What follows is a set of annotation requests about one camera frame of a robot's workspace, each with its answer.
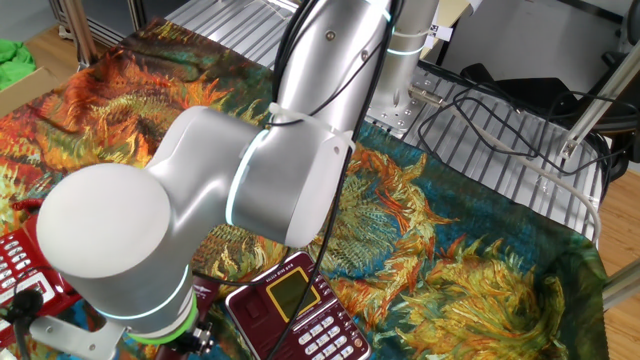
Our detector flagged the red coiled phone cord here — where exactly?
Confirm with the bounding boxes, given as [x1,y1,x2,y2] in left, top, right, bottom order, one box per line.
[12,198,51,214]

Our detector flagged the white marker tag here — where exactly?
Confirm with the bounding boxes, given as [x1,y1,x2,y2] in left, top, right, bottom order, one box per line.
[423,22,454,44]

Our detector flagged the grey cable with metal plug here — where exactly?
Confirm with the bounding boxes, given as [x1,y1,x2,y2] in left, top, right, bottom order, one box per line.
[409,84,603,246]

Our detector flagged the red telephone handset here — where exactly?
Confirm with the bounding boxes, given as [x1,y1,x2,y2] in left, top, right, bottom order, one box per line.
[22,213,51,242]

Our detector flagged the sunflower painting tablecloth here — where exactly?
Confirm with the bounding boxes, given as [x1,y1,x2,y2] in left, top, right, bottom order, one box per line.
[0,17,610,360]

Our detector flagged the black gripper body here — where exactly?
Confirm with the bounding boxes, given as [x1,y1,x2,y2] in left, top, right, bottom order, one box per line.
[164,332,201,360]

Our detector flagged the cardboard box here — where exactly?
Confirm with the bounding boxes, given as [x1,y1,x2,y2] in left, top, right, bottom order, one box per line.
[0,66,61,119]

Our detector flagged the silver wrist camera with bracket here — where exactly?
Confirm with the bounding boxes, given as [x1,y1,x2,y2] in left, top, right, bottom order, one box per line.
[28,314,129,360]

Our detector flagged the silver base mounting plate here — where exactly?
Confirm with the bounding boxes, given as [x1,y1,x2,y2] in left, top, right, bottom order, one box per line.
[367,64,444,140]

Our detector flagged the green cloth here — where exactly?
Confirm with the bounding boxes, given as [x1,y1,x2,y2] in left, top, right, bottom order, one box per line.
[0,38,37,92]

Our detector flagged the thick aluminium frame post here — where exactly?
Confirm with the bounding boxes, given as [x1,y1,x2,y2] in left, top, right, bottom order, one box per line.
[59,0,100,70]

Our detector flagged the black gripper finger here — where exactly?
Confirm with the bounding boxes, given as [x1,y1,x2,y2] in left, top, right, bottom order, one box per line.
[192,323,216,354]

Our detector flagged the short aluminium profile end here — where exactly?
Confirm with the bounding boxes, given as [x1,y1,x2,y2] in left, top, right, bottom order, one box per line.
[602,259,640,312]

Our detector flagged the black office chair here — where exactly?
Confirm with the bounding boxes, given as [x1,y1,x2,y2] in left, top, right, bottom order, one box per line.
[459,49,640,181]

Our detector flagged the maroon telephone handset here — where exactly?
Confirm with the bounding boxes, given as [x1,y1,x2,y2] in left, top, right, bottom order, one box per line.
[149,278,222,360]

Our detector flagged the green flange ring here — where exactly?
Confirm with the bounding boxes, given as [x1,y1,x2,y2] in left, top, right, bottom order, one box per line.
[127,294,199,346]

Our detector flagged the maroon telephone base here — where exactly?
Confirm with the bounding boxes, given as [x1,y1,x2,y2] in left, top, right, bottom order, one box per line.
[224,250,372,360]

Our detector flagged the slanted aluminium profile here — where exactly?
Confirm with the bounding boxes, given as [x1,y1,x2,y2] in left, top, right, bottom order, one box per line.
[558,47,640,161]

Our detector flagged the black table cable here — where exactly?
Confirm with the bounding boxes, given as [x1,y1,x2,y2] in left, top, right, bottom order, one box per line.
[417,59,624,177]

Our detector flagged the aluminium frame rail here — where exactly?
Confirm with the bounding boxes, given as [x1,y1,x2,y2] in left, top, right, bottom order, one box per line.
[48,0,147,49]

